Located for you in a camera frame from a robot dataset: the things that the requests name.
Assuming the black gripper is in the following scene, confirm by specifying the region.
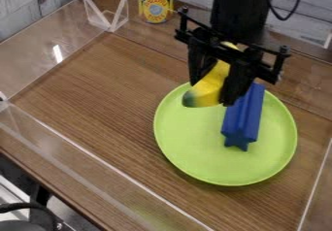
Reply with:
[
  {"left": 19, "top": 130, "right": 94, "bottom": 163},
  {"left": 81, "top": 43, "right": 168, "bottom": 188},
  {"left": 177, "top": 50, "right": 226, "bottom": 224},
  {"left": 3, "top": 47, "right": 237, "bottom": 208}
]
[{"left": 176, "top": 0, "right": 289, "bottom": 107}]

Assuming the yellow toy banana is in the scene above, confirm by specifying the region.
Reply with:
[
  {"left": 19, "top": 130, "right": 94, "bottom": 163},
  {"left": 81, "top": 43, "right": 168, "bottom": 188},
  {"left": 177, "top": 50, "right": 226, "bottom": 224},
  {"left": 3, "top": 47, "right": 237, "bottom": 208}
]
[{"left": 182, "top": 41, "right": 240, "bottom": 109}]

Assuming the green round plate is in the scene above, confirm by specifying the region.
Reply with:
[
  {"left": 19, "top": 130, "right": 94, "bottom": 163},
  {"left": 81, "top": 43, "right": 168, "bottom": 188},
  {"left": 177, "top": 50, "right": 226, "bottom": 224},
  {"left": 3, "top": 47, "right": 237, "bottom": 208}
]
[{"left": 153, "top": 83, "right": 299, "bottom": 186}]

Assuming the yellow labelled tin can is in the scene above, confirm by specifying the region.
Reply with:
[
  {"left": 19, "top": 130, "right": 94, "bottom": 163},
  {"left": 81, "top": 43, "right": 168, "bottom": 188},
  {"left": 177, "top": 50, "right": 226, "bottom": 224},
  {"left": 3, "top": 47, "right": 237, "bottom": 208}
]
[{"left": 139, "top": 0, "right": 173, "bottom": 24}]

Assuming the clear acrylic tray wall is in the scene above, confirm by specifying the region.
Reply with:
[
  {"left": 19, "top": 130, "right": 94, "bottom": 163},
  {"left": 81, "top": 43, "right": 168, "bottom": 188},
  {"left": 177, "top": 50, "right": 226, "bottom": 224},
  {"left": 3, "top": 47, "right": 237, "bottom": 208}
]
[{"left": 0, "top": 2, "right": 332, "bottom": 231}]

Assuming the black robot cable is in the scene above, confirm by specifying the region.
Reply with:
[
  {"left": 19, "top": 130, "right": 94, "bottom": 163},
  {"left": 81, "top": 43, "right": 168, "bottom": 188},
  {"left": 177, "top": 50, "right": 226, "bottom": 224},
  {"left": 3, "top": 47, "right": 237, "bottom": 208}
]
[{"left": 264, "top": 0, "right": 303, "bottom": 21}]

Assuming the black metal table bracket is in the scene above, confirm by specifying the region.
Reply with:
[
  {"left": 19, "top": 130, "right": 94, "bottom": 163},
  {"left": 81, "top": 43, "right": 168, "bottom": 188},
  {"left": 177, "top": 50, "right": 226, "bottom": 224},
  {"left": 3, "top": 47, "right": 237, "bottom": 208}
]
[{"left": 28, "top": 183, "right": 75, "bottom": 231}]

